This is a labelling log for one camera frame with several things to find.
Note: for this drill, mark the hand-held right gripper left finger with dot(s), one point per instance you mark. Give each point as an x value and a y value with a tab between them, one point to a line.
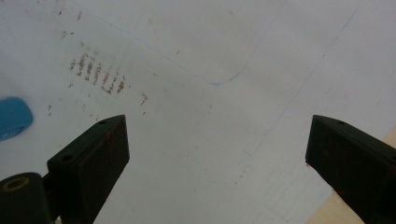
90	161

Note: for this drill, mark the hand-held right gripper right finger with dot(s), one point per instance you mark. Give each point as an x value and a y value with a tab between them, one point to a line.
355	161

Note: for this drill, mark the blue plastic bottle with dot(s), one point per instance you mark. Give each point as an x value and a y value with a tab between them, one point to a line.
14	118

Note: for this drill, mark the white table mat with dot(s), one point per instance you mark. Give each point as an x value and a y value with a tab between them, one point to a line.
202	124

